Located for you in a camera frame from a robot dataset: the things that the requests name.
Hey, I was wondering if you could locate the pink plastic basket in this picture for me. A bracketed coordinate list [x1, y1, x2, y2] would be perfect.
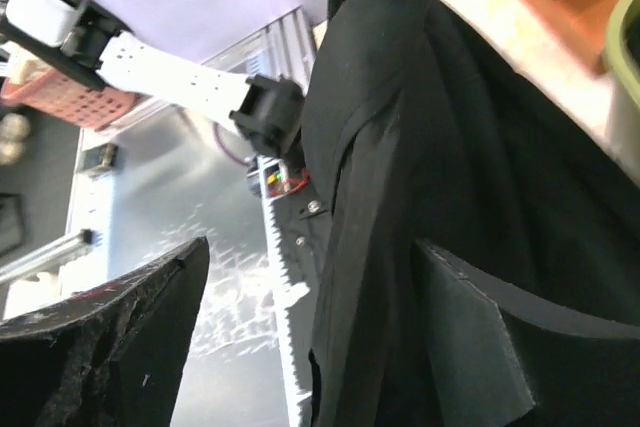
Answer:
[1, 68, 138, 130]

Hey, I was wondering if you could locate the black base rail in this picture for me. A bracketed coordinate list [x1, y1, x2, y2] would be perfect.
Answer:
[272, 168, 331, 298]

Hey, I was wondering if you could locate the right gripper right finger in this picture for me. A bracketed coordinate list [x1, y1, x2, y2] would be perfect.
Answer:
[416, 242, 639, 426]

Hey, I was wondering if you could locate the white cable duct strip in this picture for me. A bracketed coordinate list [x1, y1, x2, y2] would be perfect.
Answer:
[258, 156, 308, 426]

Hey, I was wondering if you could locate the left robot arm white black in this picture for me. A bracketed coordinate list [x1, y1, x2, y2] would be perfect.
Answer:
[1, 0, 304, 158]

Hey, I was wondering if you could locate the green plastic basket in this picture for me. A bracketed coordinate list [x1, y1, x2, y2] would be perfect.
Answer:
[599, 0, 640, 168]

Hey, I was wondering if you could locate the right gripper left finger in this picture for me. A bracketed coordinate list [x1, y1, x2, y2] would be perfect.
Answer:
[1, 237, 210, 426]

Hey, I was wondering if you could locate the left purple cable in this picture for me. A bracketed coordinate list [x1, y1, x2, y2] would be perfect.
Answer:
[211, 119, 256, 168]

